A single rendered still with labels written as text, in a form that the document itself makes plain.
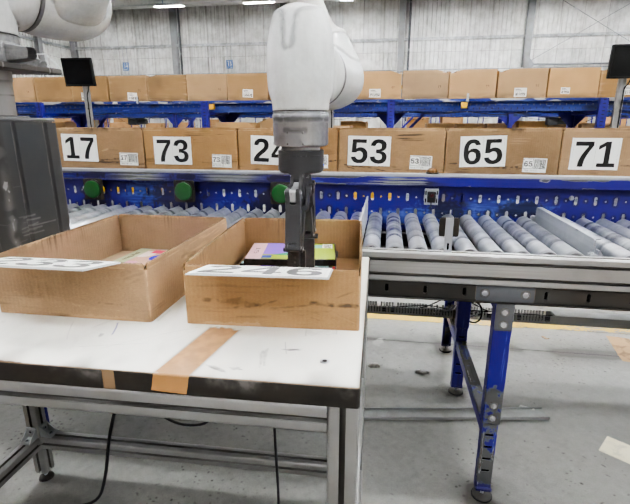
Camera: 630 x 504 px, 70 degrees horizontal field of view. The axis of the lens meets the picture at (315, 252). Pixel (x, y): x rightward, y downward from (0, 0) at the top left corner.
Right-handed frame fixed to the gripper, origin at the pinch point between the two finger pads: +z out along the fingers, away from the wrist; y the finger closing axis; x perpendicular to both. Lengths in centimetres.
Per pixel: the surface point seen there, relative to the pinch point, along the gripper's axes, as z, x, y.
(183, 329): 7.1, -16.3, 13.6
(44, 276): 0.0, -40.6, 12.8
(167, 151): -14, -76, -98
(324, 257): 2.3, 1.8, -14.2
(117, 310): 5.3, -28.4, 12.3
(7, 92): -30, -64, -11
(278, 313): 4.6, -1.6, 10.3
